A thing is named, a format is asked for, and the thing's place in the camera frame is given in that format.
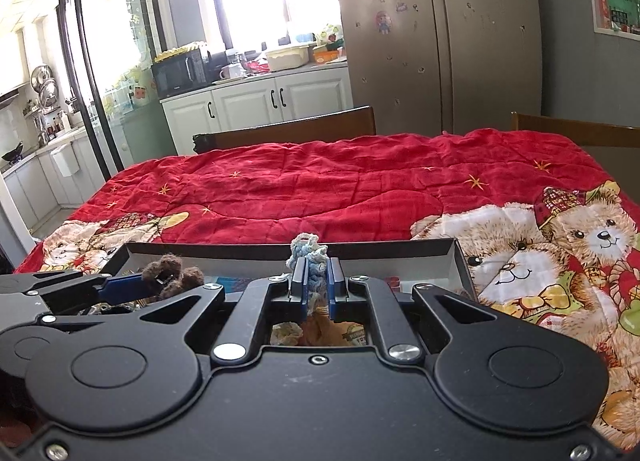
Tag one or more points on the black wok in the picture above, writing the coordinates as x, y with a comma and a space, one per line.
12, 153

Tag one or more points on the dark wooden chair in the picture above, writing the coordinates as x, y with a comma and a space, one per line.
575, 128
300, 128

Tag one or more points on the steel plates rack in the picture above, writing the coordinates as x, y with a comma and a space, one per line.
45, 86

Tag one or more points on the orange box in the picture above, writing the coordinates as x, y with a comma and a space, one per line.
327, 56

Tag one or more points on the cream storage container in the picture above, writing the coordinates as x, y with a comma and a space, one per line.
287, 58

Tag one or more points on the blue crochet scrunchie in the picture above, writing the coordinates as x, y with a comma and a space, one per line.
307, 246

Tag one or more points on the black framed glass door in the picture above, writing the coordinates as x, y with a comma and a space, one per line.
70, 41

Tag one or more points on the black shallow box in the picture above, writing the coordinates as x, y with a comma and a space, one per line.
390, 256

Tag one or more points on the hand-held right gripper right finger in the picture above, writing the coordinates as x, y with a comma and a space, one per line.
336, 291

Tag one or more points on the red cloth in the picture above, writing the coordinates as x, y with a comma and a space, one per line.
257, 67

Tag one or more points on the yellow decoration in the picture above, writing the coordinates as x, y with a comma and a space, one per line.
180, 48

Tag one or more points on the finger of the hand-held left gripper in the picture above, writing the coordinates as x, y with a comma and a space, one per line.
125, 287
80, 321

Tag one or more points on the white hanging bin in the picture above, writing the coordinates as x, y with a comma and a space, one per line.
65, 160

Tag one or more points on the brown pyramid paper packet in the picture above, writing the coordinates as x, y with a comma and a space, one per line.
325, 333

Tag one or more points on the white kitchen cabinet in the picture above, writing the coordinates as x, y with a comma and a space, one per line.
250, 101

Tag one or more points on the white mug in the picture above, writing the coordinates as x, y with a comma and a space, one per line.
231, 72

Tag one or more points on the cartoon girl fridge sticker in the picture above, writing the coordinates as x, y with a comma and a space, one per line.
384, 23

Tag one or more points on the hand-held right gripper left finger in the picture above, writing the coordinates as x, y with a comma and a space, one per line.
299, 291

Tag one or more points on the black microwave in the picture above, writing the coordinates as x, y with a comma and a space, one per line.
177, 73

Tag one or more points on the red bear print blanket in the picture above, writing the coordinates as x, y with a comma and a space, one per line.
325, 181

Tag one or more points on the beige double door fridge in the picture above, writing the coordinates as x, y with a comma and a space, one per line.
450, 41

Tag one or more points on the grey kitchen counter cabinets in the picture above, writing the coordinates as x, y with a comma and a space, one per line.
30, 186

